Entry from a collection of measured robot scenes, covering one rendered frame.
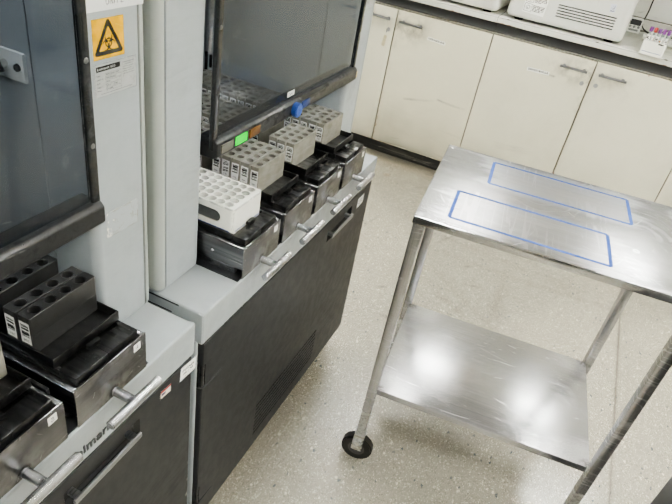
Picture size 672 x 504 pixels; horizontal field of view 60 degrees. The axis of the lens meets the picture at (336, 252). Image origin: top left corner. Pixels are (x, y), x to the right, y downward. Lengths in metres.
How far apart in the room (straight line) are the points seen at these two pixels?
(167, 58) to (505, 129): 2.59
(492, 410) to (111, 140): 1.20
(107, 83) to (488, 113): 2.68
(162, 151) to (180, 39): 0.16
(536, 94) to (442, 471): 2.03
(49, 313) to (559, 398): 1.36
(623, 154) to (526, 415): 1.90
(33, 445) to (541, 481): 1.48
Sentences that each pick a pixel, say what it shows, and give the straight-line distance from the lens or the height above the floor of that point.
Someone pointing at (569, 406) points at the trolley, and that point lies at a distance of 1.78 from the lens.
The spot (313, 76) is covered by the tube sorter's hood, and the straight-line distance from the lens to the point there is 1.30.
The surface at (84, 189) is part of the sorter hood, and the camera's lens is 0.81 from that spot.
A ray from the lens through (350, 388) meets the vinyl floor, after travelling 1.96.
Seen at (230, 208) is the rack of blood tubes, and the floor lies 0.87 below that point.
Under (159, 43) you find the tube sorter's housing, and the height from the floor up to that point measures 1.17.
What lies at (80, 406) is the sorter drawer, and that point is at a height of 0.77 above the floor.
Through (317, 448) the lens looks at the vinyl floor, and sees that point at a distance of 1.79.
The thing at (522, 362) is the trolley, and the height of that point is 0.28.
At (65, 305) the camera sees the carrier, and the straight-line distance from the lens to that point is 0.86.
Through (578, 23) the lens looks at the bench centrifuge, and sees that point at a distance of 3.17.
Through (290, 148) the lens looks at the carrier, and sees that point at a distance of 1.32.
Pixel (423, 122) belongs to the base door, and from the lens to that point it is 3.40.
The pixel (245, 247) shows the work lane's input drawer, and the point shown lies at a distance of 1.07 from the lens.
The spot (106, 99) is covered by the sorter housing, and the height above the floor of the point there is 1.12.
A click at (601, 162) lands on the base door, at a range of 3.31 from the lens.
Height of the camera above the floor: 1.41
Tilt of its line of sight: 34 degrees down
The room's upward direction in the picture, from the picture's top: 11 degrees clockwise
